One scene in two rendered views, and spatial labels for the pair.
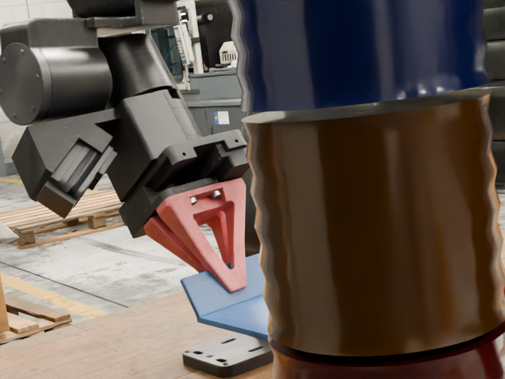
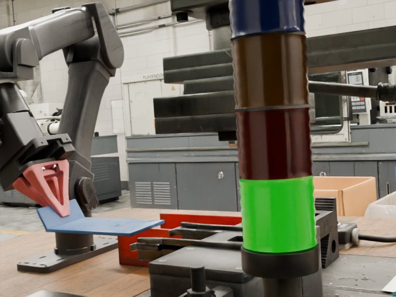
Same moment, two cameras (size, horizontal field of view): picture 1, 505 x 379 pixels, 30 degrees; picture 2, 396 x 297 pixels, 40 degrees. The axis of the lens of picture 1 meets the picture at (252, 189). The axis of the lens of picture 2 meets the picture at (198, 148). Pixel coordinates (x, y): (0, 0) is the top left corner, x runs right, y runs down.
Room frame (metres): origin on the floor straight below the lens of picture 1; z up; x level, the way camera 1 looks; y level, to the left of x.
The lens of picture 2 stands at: (-0.10, 0.12, 1.12)
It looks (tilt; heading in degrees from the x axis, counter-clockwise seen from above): 3 degrees down; 338
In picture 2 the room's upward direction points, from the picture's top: 4 degrees counter-clockwise
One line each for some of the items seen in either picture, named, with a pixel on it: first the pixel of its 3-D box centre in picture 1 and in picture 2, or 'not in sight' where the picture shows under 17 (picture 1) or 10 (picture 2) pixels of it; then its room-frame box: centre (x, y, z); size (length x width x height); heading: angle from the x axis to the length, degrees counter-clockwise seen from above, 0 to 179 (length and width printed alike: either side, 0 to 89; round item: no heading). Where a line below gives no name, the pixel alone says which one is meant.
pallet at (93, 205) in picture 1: (70, 216); not in sight; (7.08, 1.40, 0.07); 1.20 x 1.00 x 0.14; 125
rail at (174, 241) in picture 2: not in sight; (216, 253); (0.41, -0.10, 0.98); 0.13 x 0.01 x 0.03; 37
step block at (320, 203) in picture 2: not in sight; (320, 231); (0.56, -0.33, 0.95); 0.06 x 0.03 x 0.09; 127
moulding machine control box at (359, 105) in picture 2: not in sight; (360, 92); (3.92, -3.10, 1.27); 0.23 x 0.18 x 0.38; 123
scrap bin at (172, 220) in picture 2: not in sight; (206, 241); (0.67, -0.19, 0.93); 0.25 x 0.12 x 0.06; 37
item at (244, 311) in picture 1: (291, 298); (99, 215); (0.59, -0.02, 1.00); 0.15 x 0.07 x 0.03; 36
